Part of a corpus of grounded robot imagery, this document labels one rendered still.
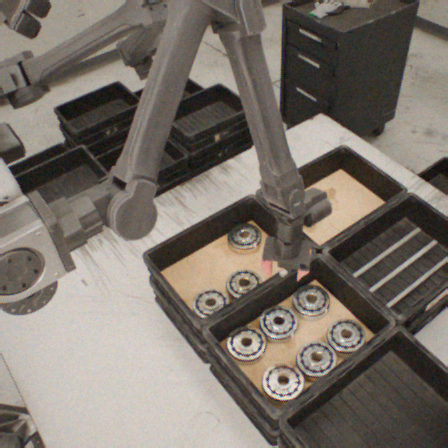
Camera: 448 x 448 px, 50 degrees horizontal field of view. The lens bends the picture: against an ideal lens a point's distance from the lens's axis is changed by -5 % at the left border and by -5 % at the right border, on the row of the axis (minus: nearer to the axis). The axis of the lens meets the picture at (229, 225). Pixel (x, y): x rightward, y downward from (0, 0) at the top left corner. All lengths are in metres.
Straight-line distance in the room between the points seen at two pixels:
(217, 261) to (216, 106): 1.37
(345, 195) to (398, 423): 0.78
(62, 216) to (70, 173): 1.70
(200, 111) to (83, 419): 1.75
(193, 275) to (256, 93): 0.73
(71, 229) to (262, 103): 0.40
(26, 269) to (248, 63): 0.49
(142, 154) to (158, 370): 0.82
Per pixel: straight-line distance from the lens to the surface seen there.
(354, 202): 1.71
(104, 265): 1.74
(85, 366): 1.54
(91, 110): 2.87
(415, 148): 3.39
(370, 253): 1.57
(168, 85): 0.81
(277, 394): 1.26
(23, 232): 0.75
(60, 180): 2.45
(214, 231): 1.54
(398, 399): 1.33
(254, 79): 0.90
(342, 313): 1.42
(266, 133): 0.93
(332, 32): 2.64
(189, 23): 0.82
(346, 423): 1.28
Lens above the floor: 2.01
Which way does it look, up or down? 47 degrees down
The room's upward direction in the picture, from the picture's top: 3 degrees counter-clockwise
